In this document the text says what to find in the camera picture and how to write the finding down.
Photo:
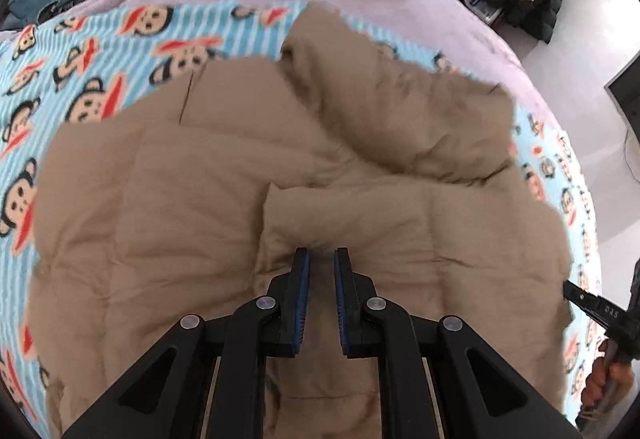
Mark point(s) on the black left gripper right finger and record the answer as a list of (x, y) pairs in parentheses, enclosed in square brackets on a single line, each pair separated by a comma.
[(437, 379)]

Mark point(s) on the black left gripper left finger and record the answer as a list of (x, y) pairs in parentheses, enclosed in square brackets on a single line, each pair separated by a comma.
[(206, 378)]

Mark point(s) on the tan puffer jacket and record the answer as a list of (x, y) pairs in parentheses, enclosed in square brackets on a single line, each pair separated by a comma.
[(192, 199)]

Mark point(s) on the person's right hand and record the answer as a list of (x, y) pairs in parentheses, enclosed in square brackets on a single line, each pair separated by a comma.
[(621, 374)]

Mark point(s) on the dark monitor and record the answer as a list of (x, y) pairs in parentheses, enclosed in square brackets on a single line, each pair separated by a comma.
[(625, 89)]

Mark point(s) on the small device on stand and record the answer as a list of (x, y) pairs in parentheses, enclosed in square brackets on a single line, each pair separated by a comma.
[(483, 10)]

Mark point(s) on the monkey print striped blanket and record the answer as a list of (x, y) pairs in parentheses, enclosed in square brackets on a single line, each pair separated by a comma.
[(44, 70)]

